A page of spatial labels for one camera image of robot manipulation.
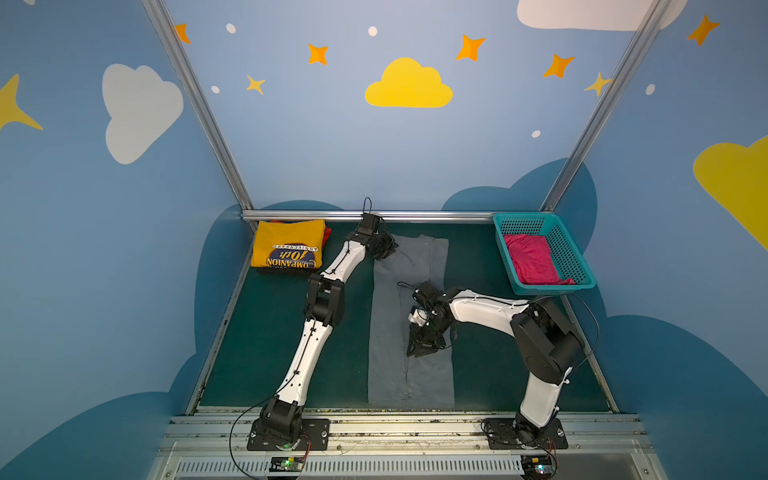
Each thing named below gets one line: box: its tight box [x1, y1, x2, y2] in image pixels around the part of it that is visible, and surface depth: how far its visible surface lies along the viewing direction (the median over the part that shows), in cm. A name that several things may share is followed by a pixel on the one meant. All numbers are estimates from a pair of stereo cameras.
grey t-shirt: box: [368, 234, 455, 409], surface depth 90 cm
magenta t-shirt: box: [504, 234, 576, 285], surface depth 110 cm
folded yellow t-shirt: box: [251, 220, 325, 269], surface depth 107 cm
